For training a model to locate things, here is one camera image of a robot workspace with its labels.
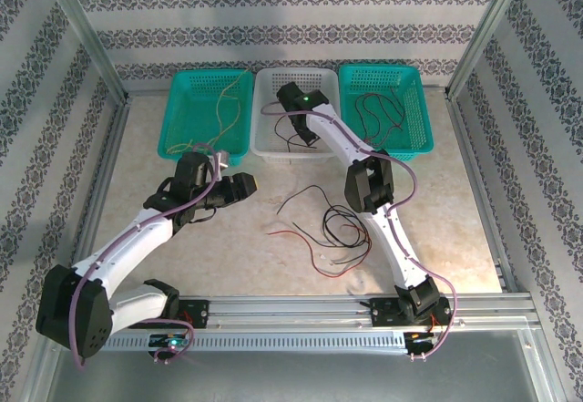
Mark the small controller circuit board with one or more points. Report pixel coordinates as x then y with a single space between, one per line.
419 337
172 342

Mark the white plastic mesh basket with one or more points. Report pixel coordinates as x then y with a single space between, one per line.
273 87

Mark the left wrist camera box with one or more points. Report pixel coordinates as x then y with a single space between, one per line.
223 158

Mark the teal plastic mesh basket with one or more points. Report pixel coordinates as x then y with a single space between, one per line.
191 115
410 83

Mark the aluminium table edge rail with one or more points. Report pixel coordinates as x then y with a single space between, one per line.
111 147
146 92
478 169

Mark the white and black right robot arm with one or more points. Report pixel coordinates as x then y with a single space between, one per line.
364 183

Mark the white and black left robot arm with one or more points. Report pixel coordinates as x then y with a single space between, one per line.
132 242

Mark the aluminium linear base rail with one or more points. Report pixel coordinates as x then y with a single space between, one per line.
291 311

